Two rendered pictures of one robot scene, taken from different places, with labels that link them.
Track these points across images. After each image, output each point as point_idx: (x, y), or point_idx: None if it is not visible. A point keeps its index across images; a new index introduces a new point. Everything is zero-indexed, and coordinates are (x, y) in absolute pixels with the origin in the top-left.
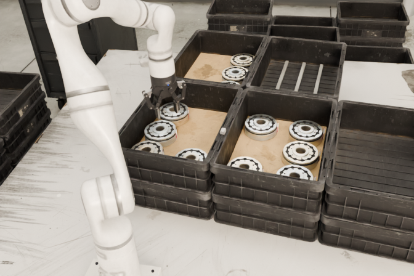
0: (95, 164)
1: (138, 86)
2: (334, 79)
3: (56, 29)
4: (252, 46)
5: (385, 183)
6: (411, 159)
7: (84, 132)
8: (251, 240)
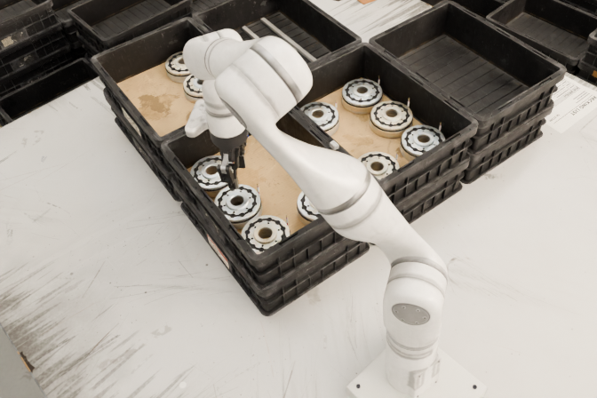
0: (163, 314)
1: (51, 189)
2: (294, 27)
3: (280, 132)
4: (175, 40)
5: (471, 92)
6: (455, 58)
7: (378, 235)
8: (420, 231)
